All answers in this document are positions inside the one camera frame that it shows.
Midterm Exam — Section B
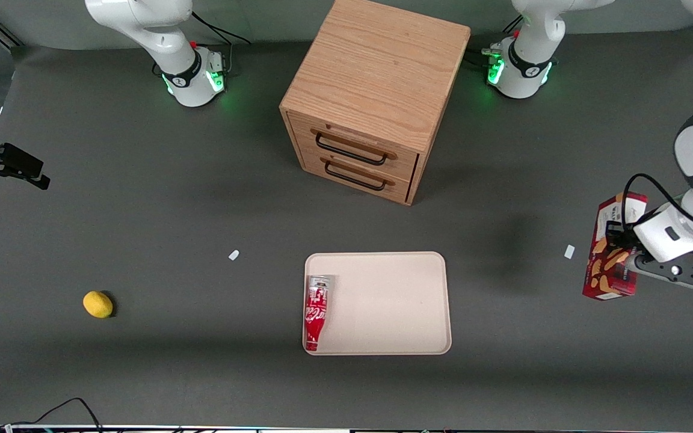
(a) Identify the red cookie box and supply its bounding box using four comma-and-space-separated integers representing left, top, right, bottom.
582, 192, 650, 302

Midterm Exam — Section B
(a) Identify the beige plastic tray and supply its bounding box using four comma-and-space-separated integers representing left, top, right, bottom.
303, 251, 453, 357

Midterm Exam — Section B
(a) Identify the yellow lemon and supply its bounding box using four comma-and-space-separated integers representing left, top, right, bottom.
82, 290, 115, 319

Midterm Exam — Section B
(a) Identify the wooden drawer front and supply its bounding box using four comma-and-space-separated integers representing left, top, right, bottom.
300, 150, 414, 204
289, 113, 420, 182

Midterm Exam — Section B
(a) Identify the wooden drawer cabinet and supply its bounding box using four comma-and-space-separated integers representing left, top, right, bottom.
279, 0, 472, 207

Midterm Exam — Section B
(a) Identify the red cola bottle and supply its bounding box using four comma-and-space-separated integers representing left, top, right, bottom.
304, 275, 336, 353

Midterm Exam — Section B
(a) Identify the black camera cable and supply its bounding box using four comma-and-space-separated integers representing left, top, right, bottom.
621, 173, 693, 237

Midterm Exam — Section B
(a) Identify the black drawer handle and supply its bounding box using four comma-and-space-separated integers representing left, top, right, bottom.
315, 132, 398, 167
324, 159, 396, 192

